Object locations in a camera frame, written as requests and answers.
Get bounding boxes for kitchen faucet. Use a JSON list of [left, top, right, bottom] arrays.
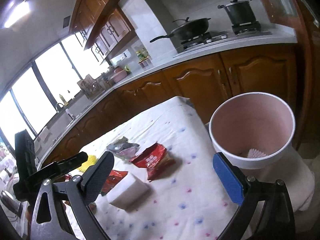
[[55, 103, 75, 120]]

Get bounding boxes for condiment bottles set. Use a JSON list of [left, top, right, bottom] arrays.
[[136, 47, 151, 68]]

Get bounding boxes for pink white trash bin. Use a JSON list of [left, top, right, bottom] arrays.
[[209, 92, 296, 170]]

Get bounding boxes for red snack bag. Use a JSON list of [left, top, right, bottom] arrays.
[[130, 142, 176, 181]]

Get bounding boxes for dish rack with utensils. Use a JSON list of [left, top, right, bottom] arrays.
[[77, 74, 112, 101]]

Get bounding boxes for upper wooden cabinets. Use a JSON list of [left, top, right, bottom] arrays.
[[69, 0, 137, 59]]

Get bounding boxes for yellow dish soap bottle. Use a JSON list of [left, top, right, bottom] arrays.
[[59, 94, 68, 106]]

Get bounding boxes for gas stove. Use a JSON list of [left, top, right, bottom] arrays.
[[177, 21, 272, 54]]

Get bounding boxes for yellow sponge cloth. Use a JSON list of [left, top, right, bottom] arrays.
[[77, 155, 98, 173]]

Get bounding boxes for white foam block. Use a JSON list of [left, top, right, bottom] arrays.
[[106, 173, 149, 210]]

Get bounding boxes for person's left hand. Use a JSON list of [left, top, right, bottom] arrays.
[[25, 200, 97, 227]]

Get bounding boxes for floral white tablecloth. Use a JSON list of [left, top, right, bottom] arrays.
[[82, 96, 236, 239]]

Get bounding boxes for pink basin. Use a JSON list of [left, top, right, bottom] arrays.
[[110, 67, 127, 83]]

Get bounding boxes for black wok with lid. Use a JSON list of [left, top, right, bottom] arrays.
[[150, 18, 210, 43]]

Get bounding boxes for black stock pot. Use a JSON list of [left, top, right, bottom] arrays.
[[217, 0, 257, 26]]

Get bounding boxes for wooden cabinets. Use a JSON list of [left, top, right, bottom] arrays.
[[69, 0, 137, 59], [42, 44, 304, 166]]

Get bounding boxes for orange snack wrapper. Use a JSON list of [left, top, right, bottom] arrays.
[[100, 170, 128, 196]]

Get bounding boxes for silver wrapper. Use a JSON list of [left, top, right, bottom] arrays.
[[106, 137, 140, 160]]

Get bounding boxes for lower wooden cabinets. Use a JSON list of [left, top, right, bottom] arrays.
[[42, 44, 304, 166]]

